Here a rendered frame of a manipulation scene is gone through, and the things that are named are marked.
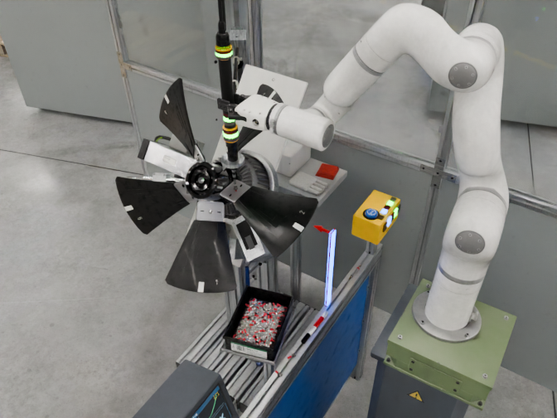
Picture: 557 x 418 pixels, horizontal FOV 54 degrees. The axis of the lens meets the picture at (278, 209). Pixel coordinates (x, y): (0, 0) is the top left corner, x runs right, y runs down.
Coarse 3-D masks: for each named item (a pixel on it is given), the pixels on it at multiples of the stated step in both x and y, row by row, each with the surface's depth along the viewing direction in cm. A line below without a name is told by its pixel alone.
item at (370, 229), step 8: (376, 192) 189; (368, 200) 186; (376, 200) 186; (384, 200) 186; (360, 208) 183; (368, 208) 183; (376, 208) 183; (392, 208) 183; (360, 216) 180; (376, 216) 179; (352, 224) 183; (360, 224) 181; (368, 224) 179; (376, 224) 177; (392, 224) 189; (352, 232) 185; (360, 232) 183; (368, 232) 181; (376, 232) 179; (384, 232) 183; (368, 240) 183; (376, 240) 181
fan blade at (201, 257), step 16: (192, 224) 174; (208, 224) 176; (224, 224) 178; (192, 240) 174; (208, 240) 175; (224, 240) 178; (176, 256) 174; (192, 256) 174; (208, 256) 175; (224, 256) 177; (176, 272) 174; (192, 272) 175; (208, 272) 175; (224, 272) 176; (192, 288) 175; (208, 288) 175; (224, 288) 176
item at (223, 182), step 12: (192, 168) 173; (204, 168) 172; (216, 168) 171; (228, 168) 179; (192, 180) 172; (204, 180) 171; (216, 180) 169; (228, 180) 175; (192, 192) 172; (204, 192) 171; (216, 192) 171
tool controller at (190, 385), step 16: (192, 368) 119; (176, 384) 116; (192, 384) 115; (208, 384) 114; (224, 384) 118; (160, 400) 114; (176, 400) 113; (192, 400) 112; (208, 400) 114; (224, 400) 118; (144, 416) 111; (160, 416) 110; (176, 416) 109; (192, 416) 110; (208, 416) 115; (224, 416) 119
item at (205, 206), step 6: (198, 204) 175; (204, 204) 176; (210, 204) 177; (216, 204) 177; (222, 204) 178; (198, 210) 175; (204, 210) 176; (216, 210) 177; (222, 210) 178; (198, 216) 175; (204, 216) 176; (210, 216) 177; (216, 216) 177; (222, 216) 178
